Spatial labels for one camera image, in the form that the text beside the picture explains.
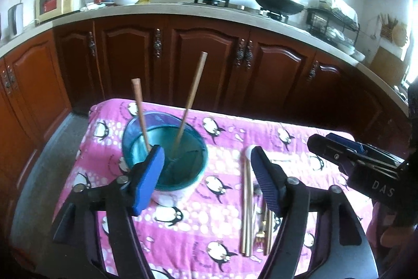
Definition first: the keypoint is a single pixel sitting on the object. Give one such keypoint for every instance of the wooden chopstick with reddish tip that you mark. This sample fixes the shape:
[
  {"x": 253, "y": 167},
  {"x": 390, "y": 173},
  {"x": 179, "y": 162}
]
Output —
[{"x": 141, "y": 112}]

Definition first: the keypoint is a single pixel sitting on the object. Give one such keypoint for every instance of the woven wall chopstick basket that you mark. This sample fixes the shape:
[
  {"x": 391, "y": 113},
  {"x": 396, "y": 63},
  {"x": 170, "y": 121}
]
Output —
[{"x": 387, "y": 30}]

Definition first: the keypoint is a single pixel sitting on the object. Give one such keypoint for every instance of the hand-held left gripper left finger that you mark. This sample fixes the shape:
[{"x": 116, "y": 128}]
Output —
[{"x": 149, "y": 182}]

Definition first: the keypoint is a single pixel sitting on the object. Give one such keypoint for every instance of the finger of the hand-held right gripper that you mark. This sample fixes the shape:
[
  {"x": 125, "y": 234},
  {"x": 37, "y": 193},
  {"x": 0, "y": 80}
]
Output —
[
  {"x": 329, "y": 153},
  {"x": 351, "y": 142}
]

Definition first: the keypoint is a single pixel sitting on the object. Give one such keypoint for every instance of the black wok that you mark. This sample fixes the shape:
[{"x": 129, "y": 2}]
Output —
[{"x": 277, "y": 2}]

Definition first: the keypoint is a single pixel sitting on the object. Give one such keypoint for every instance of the person's right hand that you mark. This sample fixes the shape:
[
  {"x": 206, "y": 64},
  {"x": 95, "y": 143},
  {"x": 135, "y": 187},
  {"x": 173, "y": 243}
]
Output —
[{"x": 392, "y": 236}]

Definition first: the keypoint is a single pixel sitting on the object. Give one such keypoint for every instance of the reddish wooden base cabinet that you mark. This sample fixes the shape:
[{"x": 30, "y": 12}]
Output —
[{"x": 29, "y": 92}]

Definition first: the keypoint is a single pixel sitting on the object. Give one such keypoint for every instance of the white rag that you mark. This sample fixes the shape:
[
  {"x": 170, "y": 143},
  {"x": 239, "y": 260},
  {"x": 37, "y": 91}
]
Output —
[{"x": 96, "y": 6}]

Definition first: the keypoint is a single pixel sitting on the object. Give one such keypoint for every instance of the black dish rack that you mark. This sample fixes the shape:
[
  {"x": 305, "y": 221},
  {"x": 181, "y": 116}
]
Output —
[{"x": 329, "y": 20}]

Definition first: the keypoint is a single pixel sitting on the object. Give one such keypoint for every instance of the blue utensil holder cup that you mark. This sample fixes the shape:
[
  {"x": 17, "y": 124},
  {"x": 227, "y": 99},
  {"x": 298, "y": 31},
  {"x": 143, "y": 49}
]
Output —
[{"x": 183, "y": 168}]

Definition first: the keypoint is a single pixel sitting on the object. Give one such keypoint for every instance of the cream microwave oven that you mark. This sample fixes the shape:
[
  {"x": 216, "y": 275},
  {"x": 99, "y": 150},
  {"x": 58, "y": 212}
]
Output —
[{"x": 55, "y": 1}]

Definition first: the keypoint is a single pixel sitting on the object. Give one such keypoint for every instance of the gold fork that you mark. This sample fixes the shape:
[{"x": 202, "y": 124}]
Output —
[{"x": 260, "y": 237}]

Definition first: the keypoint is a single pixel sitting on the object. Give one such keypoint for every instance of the grey kitchen countertop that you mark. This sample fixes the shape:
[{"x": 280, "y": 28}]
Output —
[{"x": 169, "y": 11}]

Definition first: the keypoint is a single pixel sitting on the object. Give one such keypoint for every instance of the pink penguin print cloth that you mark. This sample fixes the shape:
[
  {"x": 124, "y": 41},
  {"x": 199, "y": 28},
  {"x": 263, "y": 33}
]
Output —
[{"x": 209, "y": 233}]

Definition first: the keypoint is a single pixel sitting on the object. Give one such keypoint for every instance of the gas stove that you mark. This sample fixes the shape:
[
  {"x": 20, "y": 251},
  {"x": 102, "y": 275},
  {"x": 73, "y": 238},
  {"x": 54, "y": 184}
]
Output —
[{"x": 241, "y": 7}]

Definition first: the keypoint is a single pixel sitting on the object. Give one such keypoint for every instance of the round woven trivet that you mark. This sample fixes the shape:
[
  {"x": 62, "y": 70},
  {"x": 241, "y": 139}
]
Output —
[{"x": 400, "y": 35}]

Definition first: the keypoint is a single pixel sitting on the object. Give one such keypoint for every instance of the wooden cutting board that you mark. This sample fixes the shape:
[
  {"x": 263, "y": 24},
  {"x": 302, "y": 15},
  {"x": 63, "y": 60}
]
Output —
[{"x": 388, "y": 66}]

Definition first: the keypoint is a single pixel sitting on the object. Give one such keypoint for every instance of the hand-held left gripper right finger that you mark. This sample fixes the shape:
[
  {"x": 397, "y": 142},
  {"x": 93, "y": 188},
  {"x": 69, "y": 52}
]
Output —
[{"x": 265, "y": 182}]

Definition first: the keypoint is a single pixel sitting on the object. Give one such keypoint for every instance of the dark wooden base cabinet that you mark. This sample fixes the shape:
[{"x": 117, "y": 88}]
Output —
[{"x": 202, "y": 63}]

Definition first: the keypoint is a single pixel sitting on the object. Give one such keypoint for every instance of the white dish bowl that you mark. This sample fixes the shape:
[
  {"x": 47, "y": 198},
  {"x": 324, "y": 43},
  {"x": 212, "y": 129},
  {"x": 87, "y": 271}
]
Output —
[{"x": 347, "y": 50}]

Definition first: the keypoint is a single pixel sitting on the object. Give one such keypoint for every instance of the white electric kettle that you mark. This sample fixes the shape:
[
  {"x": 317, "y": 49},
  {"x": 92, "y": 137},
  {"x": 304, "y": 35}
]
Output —
[{"x": 15, "y": 20}]

